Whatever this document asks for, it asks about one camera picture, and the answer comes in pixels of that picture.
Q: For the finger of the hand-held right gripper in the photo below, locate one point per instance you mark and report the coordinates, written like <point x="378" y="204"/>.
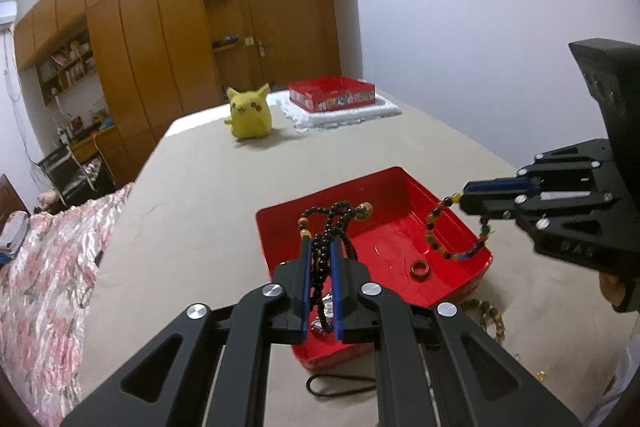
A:
<point x="500" y="185"/>
<point x="492" y="203"/>

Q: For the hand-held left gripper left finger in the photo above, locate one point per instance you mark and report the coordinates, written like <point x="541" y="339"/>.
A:
<point x="306" y="279"/>

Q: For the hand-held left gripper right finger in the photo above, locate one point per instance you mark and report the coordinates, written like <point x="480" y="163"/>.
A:
<point x="338" y="287"/>

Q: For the red tin tray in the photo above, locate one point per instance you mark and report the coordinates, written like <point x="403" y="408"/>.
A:
<point x="390" y="207"/>

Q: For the person's right hand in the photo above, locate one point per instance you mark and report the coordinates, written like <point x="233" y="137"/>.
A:
<point x="612" y="289"/>

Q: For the white lace cloth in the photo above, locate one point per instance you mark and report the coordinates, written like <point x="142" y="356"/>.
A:
<point x="345" y="118"/>

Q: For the yellow plush toy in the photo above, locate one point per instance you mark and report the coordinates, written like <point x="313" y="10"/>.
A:
<point x="247" y="114"/>

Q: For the red printed tin box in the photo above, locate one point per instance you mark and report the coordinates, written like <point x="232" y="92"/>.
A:
<point x="325" y="99"/>

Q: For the dark shelf item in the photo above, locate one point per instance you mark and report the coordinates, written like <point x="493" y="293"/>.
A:
<point x="225" y="41"/>

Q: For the wooden desk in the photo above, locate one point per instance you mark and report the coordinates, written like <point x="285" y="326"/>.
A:
<point x="85" y="148"/>

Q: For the floral blanket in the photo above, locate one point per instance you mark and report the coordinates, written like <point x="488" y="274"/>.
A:
<point x="40" y="297"/>

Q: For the pink soft toy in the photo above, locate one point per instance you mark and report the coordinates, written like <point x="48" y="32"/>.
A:
<point x="47" y="199"/>

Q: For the wooden door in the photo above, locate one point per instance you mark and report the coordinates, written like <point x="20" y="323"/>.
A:
<point x="285" y="7"/>

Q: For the white desk lamp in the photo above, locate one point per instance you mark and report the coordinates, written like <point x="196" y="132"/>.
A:
<point x="60" y="113"/>

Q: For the grey patterned cloth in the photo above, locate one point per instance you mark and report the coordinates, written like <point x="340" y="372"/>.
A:
<point x="12" y="232"/>

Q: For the wooden wardrobe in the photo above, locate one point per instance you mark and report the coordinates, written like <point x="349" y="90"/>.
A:
<point x="140" y="32"/>

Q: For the wooden headboard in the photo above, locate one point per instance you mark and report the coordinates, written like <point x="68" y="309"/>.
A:
<point x="10" y="197"/>

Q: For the wooden bookshelf with books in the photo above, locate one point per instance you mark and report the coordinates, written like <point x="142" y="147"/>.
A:
<point x="70" y="67"/>

